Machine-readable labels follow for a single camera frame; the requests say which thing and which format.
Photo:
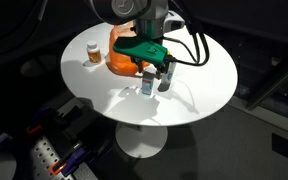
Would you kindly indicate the small orange clamp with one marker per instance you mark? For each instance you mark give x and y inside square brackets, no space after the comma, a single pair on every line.
[34,129]

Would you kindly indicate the tall white tube bottle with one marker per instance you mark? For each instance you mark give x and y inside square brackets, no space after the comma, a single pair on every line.
[169,75]

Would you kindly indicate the black diagonal metal bar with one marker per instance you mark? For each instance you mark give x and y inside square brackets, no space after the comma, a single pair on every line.
[274,83]

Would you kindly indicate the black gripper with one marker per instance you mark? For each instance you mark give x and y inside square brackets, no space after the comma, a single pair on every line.
[150,63]

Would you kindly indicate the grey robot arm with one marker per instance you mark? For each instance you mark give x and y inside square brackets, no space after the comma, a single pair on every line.
[127,8]

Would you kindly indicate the white table pedestal base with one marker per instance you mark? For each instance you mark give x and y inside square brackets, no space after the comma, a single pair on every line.
[140,140]

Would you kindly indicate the blue and white box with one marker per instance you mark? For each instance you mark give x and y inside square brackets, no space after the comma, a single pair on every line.
[148,85]

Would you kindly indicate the orange and purple clamp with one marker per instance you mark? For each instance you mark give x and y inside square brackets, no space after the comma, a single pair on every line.
[74,158]

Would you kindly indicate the orange plastic bag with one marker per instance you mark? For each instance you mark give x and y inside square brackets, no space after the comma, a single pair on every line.
[120,65]

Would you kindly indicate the perforated metal board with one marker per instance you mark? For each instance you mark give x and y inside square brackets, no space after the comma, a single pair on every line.
[42,156]

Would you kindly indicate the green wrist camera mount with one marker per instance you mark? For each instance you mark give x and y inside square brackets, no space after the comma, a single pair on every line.
[140,48]

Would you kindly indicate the white pill bottle yellow label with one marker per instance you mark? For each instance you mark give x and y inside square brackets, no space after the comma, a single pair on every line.
[94,55]

